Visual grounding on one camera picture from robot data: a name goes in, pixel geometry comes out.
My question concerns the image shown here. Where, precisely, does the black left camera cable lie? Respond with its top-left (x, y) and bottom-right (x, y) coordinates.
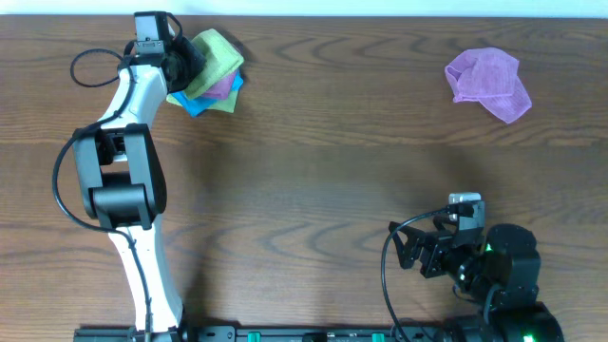
top-left (51, 12), bottom-right (184, 342)

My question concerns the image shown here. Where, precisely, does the folded purple cloth on stack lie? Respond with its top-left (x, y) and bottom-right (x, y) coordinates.
top-left (202, 70), bottom-right (239, 100)

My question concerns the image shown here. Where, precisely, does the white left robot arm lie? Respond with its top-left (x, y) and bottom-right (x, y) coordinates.
top-left (66, 11), bottom-right (205, 341)

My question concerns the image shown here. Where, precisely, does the light green microfiber cloth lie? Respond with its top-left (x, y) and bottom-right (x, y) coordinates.
top-left (184, 28), bottom-right (244, 100)

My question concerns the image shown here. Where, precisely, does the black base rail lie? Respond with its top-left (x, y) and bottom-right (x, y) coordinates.
top-left (72, 324), bottom-right (457, 342)

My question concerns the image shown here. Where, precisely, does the crumpled purple cloth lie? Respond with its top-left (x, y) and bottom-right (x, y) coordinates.
top-left (445, 47), bottom-right (532, 124)

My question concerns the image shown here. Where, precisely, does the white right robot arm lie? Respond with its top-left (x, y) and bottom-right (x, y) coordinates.
top-left (389, 218), bottom-right (564, 342)

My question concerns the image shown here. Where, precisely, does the folded green cloth under stack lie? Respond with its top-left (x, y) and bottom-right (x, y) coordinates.
top-left (164, 88), bottom-right (239, 114)

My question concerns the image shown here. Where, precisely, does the folded blue cloth in stack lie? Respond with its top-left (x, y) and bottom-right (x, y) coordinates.
top-left (166, 69), bottom-right (244, 118)

